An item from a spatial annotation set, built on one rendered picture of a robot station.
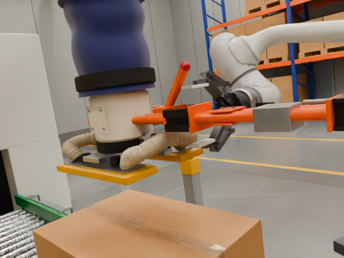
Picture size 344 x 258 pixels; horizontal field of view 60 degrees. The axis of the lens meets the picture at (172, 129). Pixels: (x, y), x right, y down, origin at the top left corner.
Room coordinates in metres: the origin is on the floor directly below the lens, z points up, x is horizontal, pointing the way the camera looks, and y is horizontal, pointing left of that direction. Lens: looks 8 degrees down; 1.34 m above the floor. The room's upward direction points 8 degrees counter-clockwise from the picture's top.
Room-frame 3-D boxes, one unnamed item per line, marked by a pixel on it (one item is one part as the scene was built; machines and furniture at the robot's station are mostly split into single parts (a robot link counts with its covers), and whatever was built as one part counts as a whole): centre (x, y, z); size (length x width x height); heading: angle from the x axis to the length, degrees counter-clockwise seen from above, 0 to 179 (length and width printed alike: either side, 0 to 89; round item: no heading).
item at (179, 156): (0.93, 0.07, 1.16); 0.34 x 0.10 x 0.05; 46
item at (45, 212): (1.87, 0.78, 0.60); 1.60 x 0.11 x 0.09; 45
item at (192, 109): (0.69, -0.04, 1.27); 0.10 x 0.08 x 0.06; 136
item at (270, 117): (0.54, -0.20, 1.26); 0.07 x 0.07 x 0.04; 46
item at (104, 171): (0.79, 0.21, 1.16); 0.34 x 0.10 x 0.05; 46
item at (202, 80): (0.72, -0.09, 1.35); 0.05 x 0.01 x 0.03; 136
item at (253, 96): (0.85, -0.21, 1.27); 0.09 x 0.06 x 0.09; 46
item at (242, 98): (0.79, -0.16, 1.27); 0.09 x 0.07 x 0.08; 136
